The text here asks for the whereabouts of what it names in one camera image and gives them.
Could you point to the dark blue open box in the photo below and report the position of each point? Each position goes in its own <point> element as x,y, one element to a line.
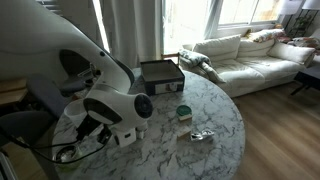
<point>162,76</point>

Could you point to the grey white throw blanket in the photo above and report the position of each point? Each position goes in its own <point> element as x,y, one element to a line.
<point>200,63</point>

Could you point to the black coffee table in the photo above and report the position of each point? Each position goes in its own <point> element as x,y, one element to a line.
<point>308,78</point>

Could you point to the small white tube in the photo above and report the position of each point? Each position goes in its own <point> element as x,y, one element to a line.
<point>140,135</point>

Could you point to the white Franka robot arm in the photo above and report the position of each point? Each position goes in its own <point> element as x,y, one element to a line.
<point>66,50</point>

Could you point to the wooden desk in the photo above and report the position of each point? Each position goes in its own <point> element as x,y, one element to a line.
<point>11,90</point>

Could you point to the small wooden block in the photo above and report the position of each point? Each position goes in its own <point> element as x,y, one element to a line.
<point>184,132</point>
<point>185,117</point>

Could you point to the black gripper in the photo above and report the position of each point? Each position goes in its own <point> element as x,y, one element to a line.
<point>88,128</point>

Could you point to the white lamp shade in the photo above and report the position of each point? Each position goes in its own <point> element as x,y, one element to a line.
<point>289,6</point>

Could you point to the crumpled silver foil wrapper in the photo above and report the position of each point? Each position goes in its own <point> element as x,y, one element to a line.
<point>201,135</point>

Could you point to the grey office chair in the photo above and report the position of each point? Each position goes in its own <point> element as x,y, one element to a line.
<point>43,95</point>

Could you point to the large clear plastic cup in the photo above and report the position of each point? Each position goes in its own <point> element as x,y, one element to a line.
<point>74,111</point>

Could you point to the round green lid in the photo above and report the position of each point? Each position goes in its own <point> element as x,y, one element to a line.
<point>184,110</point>

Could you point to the black office chair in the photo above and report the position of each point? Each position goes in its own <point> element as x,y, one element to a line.
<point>71,70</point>

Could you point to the wooden chair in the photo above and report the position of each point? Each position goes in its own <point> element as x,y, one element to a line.
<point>170,57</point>

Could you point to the floral cushion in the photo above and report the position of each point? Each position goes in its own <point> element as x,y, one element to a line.
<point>266,34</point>
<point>306,41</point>

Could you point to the white sofa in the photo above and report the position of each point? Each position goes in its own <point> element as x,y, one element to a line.
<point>253,63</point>

